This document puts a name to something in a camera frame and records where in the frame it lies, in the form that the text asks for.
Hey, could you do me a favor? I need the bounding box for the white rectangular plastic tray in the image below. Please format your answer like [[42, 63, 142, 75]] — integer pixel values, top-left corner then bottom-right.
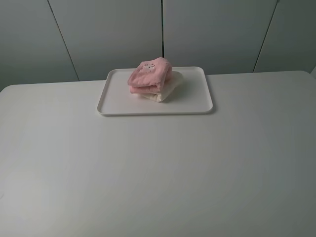
[[97, 67, 213, 116]]

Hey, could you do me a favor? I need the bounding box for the cream white towel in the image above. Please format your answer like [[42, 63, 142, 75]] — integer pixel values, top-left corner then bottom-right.
[[140, 71, 184, 103]]

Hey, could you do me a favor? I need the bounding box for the pink towel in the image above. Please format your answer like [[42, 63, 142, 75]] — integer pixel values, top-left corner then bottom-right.
[[127, 57, 172, 94]]

